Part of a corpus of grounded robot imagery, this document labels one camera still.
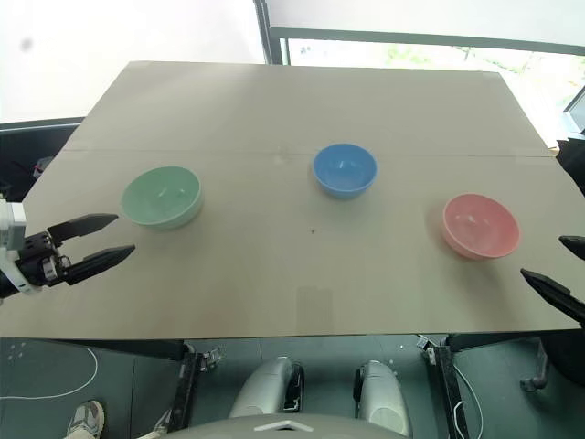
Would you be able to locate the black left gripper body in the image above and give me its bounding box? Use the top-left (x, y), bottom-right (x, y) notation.
top-left (16, 230), bottom-right (73, 289)

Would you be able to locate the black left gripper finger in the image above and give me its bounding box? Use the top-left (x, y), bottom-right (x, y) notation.
top-left (47, 213), bottom-right (122, 243)
top-left (58, 244), bottom-right (137, 287)

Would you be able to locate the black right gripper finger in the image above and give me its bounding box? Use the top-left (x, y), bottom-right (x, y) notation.
top-left (520, 268), bottom-right (585, 328)
top-left (558, 235), bottom-right (585, 263)

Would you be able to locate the green bowl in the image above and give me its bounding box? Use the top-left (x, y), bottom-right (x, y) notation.
top-left (120, 166), bottom-right (204, 231)

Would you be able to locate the black equipment pile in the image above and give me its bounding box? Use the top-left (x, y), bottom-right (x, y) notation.
top-left (0, 117), bottom-right (86, 203)

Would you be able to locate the red bowl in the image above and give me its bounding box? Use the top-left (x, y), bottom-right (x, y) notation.
top-left (441, 193), bottom-right (522, 261)

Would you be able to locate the silver table clamp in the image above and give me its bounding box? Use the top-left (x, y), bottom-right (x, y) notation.
top-left (416, 335), bottom-right (436, 365)
top-left (198, 346), bottom-right (226, 368)

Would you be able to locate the black table leg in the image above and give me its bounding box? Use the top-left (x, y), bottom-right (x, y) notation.
top-left (428, 345), bottom-right (473, 439)
top-left (169, 350), bottom-right (201, 432)

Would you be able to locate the grey sneaker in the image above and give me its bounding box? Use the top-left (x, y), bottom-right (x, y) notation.
top-left (67, 400), bottom-right (107, 439)

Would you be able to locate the silver right robot leg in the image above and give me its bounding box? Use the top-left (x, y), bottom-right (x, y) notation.
top-left (353, 359), bottom-right (415, 439)

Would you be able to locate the silver robot leg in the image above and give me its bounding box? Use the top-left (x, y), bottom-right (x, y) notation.
top-left (353, 359), bottom-right (415, 439)
top-left (228, 356), bottom-right (306, 420)

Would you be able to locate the silver left robot leg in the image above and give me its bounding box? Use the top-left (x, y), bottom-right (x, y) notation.
top-left (228, 356), bottom-right (306, 420)

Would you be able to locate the blue bowl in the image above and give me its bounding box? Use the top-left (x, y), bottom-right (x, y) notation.
top-left (313, 143), bottom-right (380, 200)

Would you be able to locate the grey robot torso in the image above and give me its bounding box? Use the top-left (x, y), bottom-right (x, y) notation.
top-left (157, 412), bottom-right (412, 439)

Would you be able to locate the white floor cable loop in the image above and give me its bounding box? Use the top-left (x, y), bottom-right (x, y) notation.
top-left (0, 346), bottom-right (100, 400)

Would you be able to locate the white hanging cable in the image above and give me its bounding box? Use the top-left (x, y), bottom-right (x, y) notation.
top-left (452, 363), bottom-right (486, 439)

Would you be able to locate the dark window frame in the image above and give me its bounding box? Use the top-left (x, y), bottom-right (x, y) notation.
top-left (253, 0), bottom-right (585, 68)

